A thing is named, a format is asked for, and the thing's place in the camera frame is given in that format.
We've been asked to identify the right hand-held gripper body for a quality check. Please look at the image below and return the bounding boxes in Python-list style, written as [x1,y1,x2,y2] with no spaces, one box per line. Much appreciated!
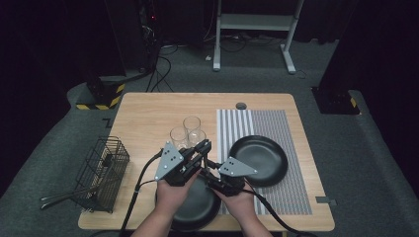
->
[205,156,259,198]

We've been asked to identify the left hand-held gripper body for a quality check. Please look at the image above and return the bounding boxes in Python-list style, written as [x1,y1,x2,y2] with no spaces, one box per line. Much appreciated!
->
[153,140,203,188]

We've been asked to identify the black plate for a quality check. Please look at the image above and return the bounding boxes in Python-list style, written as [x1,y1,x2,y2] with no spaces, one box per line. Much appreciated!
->
[154,171,222,232]
[229,134,290,188]

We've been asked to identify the black wire basket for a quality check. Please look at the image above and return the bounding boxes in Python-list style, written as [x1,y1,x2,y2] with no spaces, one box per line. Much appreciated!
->
[74,135,130,213]

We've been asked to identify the person's right hand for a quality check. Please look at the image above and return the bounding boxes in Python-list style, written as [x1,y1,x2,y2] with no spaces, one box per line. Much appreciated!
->
[213,184,258,221]

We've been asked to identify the person's left hand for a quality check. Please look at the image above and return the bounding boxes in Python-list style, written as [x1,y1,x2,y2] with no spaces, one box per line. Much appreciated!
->
[154,170,202,215]

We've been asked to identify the brown white striped placemat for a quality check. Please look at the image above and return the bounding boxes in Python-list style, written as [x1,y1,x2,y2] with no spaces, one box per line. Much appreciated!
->
[215,109,313,216]

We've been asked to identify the black yellow striped base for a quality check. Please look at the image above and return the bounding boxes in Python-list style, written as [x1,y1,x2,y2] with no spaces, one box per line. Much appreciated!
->
[75,77,126,112]

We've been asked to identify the grey tape piece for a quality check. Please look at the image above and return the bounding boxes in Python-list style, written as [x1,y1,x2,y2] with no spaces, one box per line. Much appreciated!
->
[315,196,338,206]

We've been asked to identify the black base with yellow mark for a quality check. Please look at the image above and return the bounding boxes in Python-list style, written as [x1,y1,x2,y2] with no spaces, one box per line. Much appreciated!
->
[310,86,361,116]

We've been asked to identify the dark equipment rack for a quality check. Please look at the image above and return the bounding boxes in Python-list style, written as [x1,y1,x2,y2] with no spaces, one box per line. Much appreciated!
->
[136,0,163,72]

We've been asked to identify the white metal stand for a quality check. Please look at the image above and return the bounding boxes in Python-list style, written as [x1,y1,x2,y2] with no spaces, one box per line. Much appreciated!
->
[211,0,305,75]

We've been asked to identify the black curtain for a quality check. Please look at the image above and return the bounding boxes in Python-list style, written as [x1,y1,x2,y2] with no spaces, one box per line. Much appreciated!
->
[317,0,419,186]
[0,0,127,198]

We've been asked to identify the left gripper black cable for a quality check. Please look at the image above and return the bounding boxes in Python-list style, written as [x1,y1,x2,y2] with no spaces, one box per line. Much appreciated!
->
[119,148,164,237]

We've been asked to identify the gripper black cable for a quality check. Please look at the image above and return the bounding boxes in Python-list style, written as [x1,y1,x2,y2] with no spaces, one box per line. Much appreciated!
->
[119,148,164,237]
[245,187,319,237]

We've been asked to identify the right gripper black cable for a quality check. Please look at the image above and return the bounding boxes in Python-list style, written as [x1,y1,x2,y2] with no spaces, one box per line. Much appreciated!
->
[245,187,319,237]

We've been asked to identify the black floor cable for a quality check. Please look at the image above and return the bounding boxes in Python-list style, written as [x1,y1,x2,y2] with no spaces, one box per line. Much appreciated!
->
[144,42,179,94]

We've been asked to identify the dark long-handled utensil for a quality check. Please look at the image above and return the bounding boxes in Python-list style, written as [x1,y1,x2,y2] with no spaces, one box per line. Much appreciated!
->
[40,194,90,210]
[40,186,100,202]

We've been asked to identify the black cables under stand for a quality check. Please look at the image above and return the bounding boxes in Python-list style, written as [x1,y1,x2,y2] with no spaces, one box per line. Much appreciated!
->
[204,31,285,53]

